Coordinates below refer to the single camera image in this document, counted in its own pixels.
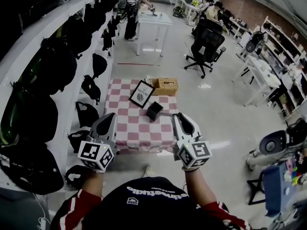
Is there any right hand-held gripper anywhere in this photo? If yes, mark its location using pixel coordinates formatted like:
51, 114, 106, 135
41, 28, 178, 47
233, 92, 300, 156
172, 113, 213, 171

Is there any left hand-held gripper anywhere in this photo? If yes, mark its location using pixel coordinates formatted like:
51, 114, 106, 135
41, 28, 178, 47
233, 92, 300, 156
78, 113, 119, 173

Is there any black square pen holder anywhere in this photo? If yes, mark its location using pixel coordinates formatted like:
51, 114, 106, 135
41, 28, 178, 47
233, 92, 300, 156
146, 101, 164, 122

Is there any person's right forearm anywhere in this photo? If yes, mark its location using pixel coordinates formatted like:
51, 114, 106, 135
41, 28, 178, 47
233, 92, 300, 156
184, 167, 218, 208

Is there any person's left forearm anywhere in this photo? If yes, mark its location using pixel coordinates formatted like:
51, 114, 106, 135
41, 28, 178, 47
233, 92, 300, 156
81, 169, 106, 199

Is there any pink white checkered tablecloth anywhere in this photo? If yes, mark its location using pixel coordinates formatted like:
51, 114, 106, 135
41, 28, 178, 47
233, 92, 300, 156
104, 78, 179, 153

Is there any row of small black bags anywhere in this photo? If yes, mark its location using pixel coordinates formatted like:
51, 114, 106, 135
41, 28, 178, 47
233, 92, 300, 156
64, 53, 108, 191

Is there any person's black and red shirt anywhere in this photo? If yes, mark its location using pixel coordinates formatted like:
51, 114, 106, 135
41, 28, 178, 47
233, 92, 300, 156
49, 175, 252, 230

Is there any wicker tissue box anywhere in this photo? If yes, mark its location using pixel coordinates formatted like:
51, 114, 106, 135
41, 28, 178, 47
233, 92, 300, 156
151, 77, 179, 96

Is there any black framed picture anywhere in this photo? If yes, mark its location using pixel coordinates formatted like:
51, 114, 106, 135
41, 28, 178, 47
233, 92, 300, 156
128, 79, 156, 109

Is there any white grey round device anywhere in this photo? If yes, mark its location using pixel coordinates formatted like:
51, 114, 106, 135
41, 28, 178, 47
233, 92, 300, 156
246, 117, 307, 171

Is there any row of black backpacks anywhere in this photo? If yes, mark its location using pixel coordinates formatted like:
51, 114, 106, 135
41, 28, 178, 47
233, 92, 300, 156
0, 0, 120, 196

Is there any white small desk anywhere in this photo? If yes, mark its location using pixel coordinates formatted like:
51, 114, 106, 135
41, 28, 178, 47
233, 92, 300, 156
232, 55, 282, 107

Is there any black office chair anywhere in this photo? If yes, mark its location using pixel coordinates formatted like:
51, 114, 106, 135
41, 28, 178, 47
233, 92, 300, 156
184, 22, 227, 79

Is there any wooden open shelf rack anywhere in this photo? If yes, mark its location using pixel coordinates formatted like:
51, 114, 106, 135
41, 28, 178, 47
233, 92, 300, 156
260, 15, 307, 124

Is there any white table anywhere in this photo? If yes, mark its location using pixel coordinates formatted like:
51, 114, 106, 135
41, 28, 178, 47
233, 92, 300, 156
135, 10, 174, 57

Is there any black stool frame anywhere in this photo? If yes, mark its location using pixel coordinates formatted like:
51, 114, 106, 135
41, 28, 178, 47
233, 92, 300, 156
246, 171, 267, 206

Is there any white cable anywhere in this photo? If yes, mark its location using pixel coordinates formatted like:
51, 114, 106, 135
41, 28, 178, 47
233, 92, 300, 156
32, 192, 51, 230

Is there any white wall shelf unit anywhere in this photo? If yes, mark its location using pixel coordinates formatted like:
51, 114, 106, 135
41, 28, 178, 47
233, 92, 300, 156
0, 0, 120, 230

